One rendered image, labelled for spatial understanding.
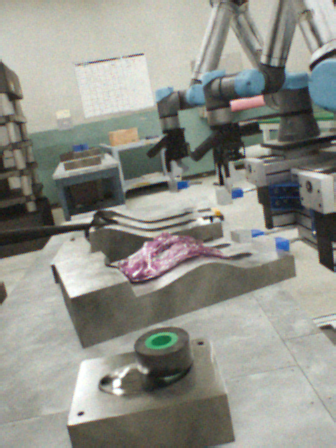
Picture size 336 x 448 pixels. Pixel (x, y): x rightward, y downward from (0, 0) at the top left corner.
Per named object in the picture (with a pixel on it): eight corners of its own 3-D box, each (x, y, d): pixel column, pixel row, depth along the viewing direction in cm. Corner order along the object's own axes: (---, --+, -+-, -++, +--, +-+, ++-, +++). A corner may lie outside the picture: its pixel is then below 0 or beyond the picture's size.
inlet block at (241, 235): (274, 237, 125) (271, 218, 123) (284, 240, 120) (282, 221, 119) (232, 249, 121) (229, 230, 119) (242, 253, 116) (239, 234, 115)
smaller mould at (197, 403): (216, 375, 71) (209, 335, 69) (235, 441, 56) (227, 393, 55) (91, 400, 71) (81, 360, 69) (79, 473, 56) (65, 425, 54)
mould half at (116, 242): (212, 229, 155) (205, 191, 152) (226, 250, 130) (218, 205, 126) (69, 256, 154) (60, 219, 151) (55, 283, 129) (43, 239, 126)
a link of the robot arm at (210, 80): (215, 69, 127) (194, 75, 133) (221, 109, 129) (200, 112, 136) (233, 67, 132) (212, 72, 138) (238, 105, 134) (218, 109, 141)
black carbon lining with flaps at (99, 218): (193, 217, 147) (188, 188, 145) (199, 228, 132) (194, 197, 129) (89, 237, 147) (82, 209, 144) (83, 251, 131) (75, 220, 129)
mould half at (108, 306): (240, 251, 127) (234, 214, 124) (296, 276, 103) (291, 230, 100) (65, 305, 111) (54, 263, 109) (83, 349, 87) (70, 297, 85)
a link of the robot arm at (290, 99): (285, 113, 155) (280, 72, 152) (273, 113, 168) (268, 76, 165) (318, 107, 155) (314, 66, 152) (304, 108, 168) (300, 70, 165)
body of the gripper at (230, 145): (246, 160, 136) (241, 120, 133) (220, 166, 135) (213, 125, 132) (237, 159, 144) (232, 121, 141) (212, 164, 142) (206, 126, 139)
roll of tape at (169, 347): (161, 385, 59) (156, 362, 58) (127, 365, 65) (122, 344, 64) (205, 357, 63) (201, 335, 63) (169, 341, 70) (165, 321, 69)
